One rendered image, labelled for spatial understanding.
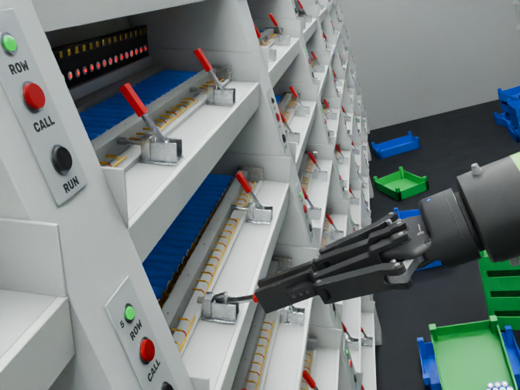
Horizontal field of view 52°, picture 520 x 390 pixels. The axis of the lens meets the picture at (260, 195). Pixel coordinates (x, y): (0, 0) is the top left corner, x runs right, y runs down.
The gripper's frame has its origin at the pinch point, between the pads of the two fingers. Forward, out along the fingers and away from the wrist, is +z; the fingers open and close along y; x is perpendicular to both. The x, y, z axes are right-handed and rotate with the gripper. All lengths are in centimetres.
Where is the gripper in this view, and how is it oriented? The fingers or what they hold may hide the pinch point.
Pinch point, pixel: (289, 287)
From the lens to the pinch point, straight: 61.2
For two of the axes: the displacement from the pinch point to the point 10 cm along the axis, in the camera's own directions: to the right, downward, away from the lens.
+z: -8.7, 3.8, 3.2
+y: 1.7, -3.8, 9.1
